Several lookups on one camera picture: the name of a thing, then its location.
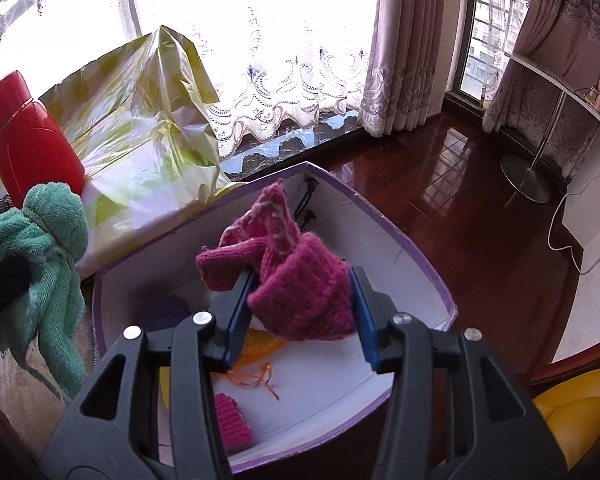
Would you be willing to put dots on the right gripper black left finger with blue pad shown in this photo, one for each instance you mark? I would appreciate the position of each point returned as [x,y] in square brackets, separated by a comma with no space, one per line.
[147,410]

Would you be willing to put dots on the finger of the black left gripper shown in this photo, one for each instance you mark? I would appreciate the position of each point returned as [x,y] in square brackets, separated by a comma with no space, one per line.
[15,279]

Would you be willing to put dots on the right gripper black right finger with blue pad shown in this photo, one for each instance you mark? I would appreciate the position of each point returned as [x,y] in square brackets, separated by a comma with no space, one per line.
[495,431]

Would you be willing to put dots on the green towel cloth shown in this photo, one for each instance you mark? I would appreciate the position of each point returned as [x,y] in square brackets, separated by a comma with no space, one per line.
[50,231]

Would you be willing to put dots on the magenta knitted mitten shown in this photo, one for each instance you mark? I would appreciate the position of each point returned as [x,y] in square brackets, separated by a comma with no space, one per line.
[235,432]
[304,290]

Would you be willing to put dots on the purple knitted hat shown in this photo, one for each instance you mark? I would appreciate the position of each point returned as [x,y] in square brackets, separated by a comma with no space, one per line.
[161,313]

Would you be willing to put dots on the magenta knitted mitten in box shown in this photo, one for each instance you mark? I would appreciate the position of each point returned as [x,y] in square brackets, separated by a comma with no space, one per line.
[235,432]

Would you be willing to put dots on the yellow cushion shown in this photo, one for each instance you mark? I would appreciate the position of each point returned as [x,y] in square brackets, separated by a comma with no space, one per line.
[572,412]

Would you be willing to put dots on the orange yellow cloth in box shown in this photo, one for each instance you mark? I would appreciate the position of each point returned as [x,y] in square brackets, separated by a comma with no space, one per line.
[259,346]

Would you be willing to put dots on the red thermos jug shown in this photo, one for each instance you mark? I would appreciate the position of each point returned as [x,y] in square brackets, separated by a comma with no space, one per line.
[33,149]

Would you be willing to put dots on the yellow checkered plastic tablecloth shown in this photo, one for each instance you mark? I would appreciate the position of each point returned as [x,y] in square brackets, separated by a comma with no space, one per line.
[138,118]

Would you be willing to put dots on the white round standing table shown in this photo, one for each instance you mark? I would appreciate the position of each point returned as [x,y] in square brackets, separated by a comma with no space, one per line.
[520,173]

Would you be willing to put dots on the right pink floral curtain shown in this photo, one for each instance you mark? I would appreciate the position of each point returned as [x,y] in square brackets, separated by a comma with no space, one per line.
[403,60]

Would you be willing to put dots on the white sheer lace curtain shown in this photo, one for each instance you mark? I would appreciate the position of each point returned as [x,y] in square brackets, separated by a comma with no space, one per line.
[269,61]

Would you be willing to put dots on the far pink curtain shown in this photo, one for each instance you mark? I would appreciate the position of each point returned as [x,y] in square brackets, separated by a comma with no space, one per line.
[563,36]

